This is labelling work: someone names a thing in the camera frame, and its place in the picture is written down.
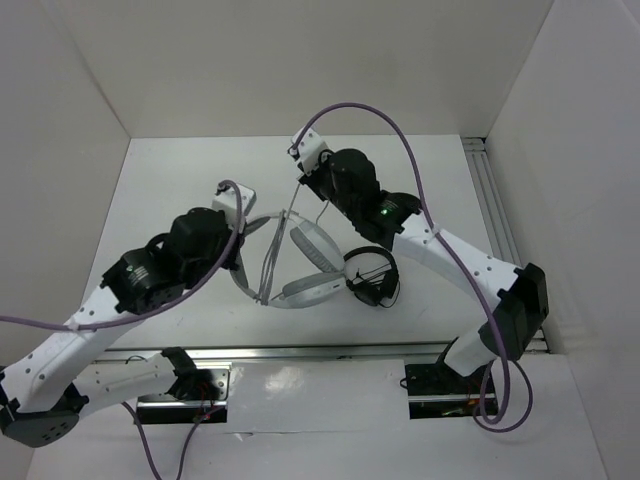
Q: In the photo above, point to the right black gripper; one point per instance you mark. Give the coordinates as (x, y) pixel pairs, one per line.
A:
(313, 176)

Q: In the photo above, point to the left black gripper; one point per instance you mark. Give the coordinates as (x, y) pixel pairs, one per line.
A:
(228, 261)

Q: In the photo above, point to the white grey headphones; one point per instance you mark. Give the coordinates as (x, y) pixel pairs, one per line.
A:
(303, 265)

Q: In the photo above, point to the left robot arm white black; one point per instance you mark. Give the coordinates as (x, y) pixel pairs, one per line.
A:
(46, 393)

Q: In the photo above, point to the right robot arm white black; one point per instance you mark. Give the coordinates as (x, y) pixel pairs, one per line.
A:
(516, 297)

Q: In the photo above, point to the black headphones near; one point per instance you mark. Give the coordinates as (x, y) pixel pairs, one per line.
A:
(379, 287)

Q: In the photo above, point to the white cover plate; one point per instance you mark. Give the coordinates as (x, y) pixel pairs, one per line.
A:
(316, 396)

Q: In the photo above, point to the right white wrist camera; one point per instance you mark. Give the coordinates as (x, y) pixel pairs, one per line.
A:
(306, 149)

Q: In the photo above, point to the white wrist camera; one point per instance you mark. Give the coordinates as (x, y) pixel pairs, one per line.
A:
(306, 149)
(232, 200)

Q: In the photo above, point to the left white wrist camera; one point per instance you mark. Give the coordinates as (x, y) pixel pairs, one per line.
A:
(232, 200)

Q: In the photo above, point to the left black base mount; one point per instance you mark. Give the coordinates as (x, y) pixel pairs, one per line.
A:
(208, 397)

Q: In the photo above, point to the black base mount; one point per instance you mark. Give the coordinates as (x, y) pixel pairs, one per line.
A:
(434, 392)
(208, 397)

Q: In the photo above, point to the aluminium side rail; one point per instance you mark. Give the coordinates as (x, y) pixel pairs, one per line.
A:
(494, 215)

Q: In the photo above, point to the aluminium front rail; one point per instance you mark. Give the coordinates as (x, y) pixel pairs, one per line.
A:
(405, 350)

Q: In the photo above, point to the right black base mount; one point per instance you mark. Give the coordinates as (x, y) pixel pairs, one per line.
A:
(434, 392)

